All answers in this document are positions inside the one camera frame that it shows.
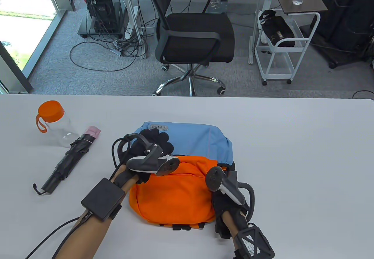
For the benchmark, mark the person's left hand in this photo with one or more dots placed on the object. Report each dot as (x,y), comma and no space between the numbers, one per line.
(157,140)

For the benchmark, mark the person's right hand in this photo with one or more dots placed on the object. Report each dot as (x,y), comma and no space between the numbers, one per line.
(228,206)

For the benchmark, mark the orange and blue school bag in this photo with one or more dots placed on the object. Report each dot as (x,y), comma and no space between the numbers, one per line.
(181,197)

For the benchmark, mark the clear bottle with orange lid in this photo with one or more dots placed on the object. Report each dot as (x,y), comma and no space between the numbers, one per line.
(57,124)

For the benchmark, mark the person's left forearm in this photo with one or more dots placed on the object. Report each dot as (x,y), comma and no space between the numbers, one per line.
(84,238)

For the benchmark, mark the person's right forearm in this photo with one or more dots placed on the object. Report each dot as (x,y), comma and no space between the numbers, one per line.
(230,224)

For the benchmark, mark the clear plastic bag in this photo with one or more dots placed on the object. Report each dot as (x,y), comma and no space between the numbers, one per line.
(218,5)

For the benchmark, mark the black bag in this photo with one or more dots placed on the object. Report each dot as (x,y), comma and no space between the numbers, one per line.
(277,29)

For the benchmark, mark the left hand controller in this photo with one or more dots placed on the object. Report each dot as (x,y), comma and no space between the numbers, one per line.
(146,162)

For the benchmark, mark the hand controller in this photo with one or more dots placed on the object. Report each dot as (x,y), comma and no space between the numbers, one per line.
(146,162)
(214,178)

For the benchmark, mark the right hand controller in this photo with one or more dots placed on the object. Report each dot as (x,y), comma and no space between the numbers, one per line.
(214,178)

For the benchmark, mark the black office chair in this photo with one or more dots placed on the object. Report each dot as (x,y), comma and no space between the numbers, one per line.
(195,34)

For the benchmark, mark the black computer tower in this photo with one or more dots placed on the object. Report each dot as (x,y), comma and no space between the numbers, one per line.
(100,5)

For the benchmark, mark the black equipment stand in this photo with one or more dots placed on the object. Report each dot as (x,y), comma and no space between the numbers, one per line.
(347,16)

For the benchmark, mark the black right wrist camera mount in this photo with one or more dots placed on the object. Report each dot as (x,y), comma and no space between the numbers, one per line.
(252,241)

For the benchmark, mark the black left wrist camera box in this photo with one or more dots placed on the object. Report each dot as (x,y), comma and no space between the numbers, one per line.
(102,199)

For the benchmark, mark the aluminium frame post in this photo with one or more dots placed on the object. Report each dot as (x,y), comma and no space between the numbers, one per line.
(137,22)

